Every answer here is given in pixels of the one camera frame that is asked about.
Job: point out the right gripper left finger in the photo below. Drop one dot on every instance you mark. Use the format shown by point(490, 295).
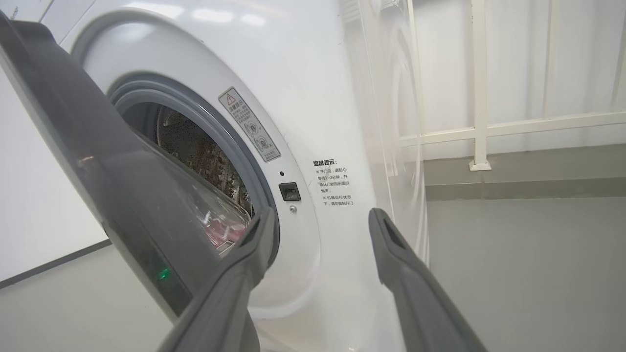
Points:
point(230, 303)

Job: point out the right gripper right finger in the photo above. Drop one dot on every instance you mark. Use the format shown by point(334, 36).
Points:
point(420, 303)

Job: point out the red garment with white trim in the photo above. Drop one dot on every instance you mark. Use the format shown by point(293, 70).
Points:
point(222, 232)

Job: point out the round dark washing machine door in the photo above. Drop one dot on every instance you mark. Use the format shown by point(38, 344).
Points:
point(98, 161)

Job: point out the black door latch socket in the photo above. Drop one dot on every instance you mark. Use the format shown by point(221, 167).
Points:
point(289, 192)

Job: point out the perforated steel washing drum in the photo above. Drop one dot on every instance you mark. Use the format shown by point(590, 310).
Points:
point(195, 146)

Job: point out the grey rubber door gasket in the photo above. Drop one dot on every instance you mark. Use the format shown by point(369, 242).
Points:
point(225, 129)

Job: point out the white front-load washing machine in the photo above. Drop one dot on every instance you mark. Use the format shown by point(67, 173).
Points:
point(313, 88)

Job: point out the grey warning sticker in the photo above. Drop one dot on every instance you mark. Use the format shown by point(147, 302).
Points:
point(249, 124)

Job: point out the white metal railing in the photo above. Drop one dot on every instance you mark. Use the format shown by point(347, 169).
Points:
point(480, 98)

